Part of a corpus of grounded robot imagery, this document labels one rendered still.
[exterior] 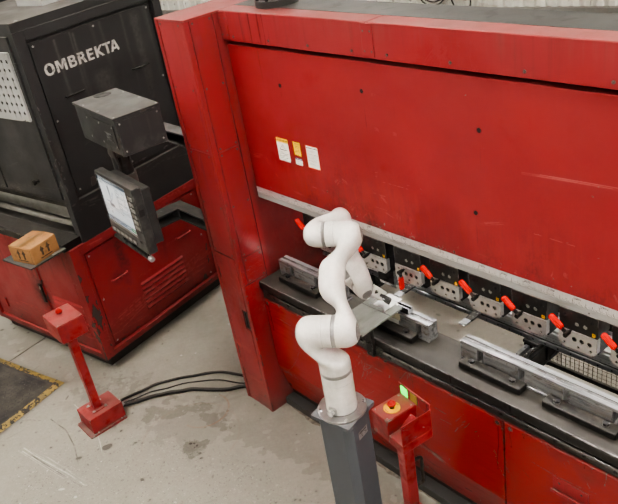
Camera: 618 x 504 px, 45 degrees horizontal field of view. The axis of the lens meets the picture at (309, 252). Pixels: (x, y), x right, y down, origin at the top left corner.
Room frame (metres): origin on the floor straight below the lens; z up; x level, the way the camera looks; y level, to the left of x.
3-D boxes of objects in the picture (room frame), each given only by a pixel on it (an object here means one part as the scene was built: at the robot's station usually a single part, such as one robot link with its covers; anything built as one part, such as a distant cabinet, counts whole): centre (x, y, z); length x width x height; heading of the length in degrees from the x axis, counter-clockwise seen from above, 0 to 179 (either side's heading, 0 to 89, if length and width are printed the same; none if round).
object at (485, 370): (2.36, -0.65, 0.89); 0.30 x 0.05 x 0.03; 37
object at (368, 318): (2.79, -0.22, 1.00); 0.26 x 0.18 x 0.01; 127
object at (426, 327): (2.84, -0.37, 0.92); 0.39 x 0.06 x 0.10; 37
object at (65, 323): (3.61, 1.44, 0.41); 0.25 x 0.20 x 0.83; 127
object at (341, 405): (2.19, -0.02, 1.09); 0.19 x 0.19 x 0.18
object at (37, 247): (4.06, 1.64, 1.04); 0.30 x 0.26 x 0.12; 49
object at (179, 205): (3.75, 0.67, 1.18); 0.40 x 0.24 x 0.07; 37
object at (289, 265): (3.32, 0.00, 0.92); 0.50 x 0.06 x 0.10; 37
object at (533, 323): (2.26, -0.80, 1.26); 0.15 x 0.09 x 0.17; 37
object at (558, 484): (1.97, -0.83, 0.59); 0.15 x 0.02 x 0.07; 37
